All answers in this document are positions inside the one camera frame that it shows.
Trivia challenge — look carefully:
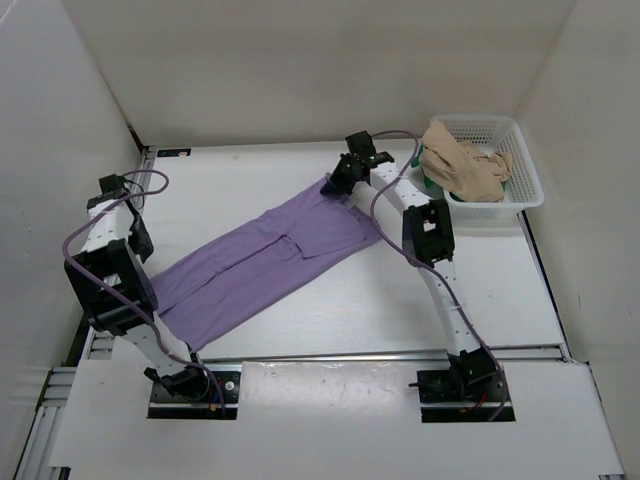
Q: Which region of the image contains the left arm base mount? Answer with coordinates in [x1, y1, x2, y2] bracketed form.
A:
[144, 366, 242, 420]

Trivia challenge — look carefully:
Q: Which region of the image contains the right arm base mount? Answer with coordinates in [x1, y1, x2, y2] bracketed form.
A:
[408, 368, 516, 424]

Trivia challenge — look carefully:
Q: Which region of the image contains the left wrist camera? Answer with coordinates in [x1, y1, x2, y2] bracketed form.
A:
[86, 174, 134, 210]

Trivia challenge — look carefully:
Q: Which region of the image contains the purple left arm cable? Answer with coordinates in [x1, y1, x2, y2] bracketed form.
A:
[59, 169, 226, 416]

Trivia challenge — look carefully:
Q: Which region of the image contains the small blue label sticker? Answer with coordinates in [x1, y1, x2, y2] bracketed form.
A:
[156, 148, 192, 158]

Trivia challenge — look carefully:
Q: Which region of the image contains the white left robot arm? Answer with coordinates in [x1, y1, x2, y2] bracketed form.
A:
[62, 172, 212, 402]

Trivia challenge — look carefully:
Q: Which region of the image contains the green t-shirt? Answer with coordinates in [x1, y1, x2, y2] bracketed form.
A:
[410, 144, 437, 189]

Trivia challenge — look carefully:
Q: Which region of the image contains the beige t-shirt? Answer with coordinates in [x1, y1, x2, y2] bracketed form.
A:
[421, 120, 514, 203]

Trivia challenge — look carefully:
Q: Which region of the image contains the purple t-shirt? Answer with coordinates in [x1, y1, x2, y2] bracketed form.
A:
[151, 181, 380, 350]

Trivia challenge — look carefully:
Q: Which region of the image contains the white plastic basket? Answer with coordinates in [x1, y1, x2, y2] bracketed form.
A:
[432, 114, 544, 221]

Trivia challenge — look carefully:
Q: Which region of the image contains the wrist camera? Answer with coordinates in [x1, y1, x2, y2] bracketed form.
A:
[345, 131, 395, 168]
[86, 174, 134, 210]

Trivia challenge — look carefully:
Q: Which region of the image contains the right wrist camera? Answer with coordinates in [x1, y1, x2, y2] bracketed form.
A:
[345, 131, 395, 168]

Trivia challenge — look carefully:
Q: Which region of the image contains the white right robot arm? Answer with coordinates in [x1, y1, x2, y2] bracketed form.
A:
[321, 131, 501, 402]

